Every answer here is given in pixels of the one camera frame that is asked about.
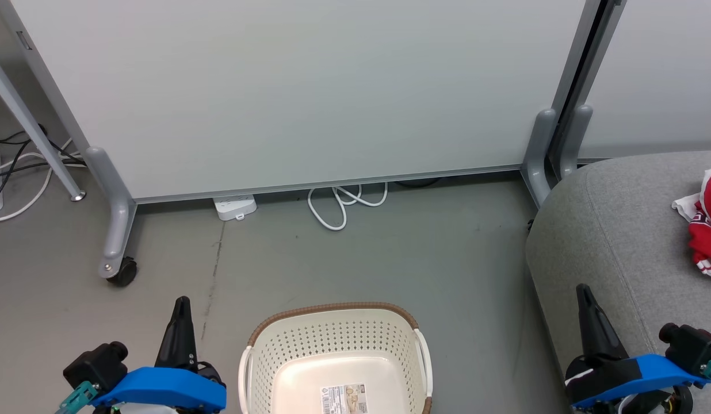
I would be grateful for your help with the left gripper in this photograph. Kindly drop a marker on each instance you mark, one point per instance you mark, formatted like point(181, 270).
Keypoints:
point(209, 372)

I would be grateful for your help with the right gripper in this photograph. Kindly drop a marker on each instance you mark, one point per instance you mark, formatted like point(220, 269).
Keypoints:
point(597, 376)

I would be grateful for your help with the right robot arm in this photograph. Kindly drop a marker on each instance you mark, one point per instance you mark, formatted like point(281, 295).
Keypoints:
point(649, 403)

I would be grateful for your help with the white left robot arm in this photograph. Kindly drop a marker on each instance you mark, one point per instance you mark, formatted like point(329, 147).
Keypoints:
point(142, 409)

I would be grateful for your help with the cream laundry basket brown rim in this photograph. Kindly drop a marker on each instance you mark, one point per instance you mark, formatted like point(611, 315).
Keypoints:
point(332, 339)

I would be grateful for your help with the black caster wheel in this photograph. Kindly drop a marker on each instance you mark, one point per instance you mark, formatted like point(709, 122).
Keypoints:
point(124, 272)

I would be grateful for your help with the grey fabric sofa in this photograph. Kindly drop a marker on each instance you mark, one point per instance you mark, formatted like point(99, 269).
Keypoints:
point(620, 230)

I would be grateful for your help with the white power strip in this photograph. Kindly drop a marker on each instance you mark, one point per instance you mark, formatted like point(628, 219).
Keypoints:
point(234, 206)

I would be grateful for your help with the printed paper label sticker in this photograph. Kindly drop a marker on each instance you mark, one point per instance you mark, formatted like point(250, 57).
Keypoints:
point(344, 399)

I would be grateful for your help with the grey metal table leg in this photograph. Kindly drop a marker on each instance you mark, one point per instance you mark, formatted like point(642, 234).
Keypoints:
point(27, 121)

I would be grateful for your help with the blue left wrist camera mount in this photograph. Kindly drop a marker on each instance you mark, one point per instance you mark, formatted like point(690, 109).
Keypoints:
point(165, 388)

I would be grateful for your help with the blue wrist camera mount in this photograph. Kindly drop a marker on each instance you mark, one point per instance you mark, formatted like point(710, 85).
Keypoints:
point(165, 388)
point(660, 371)

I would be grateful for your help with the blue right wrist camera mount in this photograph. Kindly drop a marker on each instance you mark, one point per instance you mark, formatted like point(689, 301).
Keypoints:
point(660, 371)

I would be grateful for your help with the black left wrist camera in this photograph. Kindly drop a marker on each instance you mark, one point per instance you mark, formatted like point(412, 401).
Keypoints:
point(96, 365)

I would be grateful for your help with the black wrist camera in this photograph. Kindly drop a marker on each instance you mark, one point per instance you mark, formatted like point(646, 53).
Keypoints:
point(96, 365)
point(692, 348)

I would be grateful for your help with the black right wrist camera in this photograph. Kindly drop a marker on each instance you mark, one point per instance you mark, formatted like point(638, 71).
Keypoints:
point(692, 348)

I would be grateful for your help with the teal left camera connector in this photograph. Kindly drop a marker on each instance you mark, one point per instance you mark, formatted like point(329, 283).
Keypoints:
point(79, 397)

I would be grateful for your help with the white partition panel grey frame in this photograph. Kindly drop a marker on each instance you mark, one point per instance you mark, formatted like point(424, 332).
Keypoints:
point(304, 86)
point(666, 75)

